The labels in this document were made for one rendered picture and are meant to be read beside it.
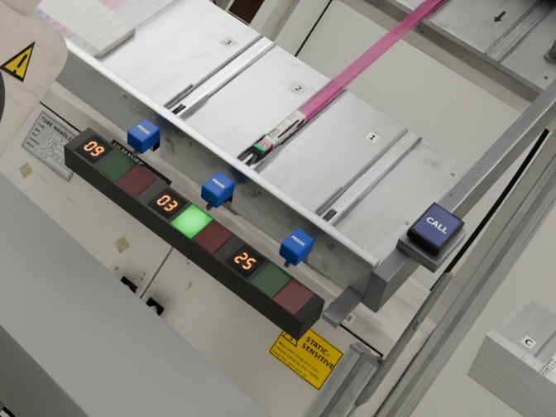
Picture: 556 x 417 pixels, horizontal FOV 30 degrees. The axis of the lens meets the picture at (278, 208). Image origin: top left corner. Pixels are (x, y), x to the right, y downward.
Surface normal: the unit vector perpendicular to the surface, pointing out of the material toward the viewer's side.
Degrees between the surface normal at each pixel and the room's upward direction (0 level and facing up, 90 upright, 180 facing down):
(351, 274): 137
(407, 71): 90
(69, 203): 90
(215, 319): 90
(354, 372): 90
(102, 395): 0
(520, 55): 48
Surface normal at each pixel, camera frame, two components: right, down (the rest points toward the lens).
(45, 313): 0.54, -0.83
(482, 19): 0.12, -0.61
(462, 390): -0.33, -0.06
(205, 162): -0.62, 0.57
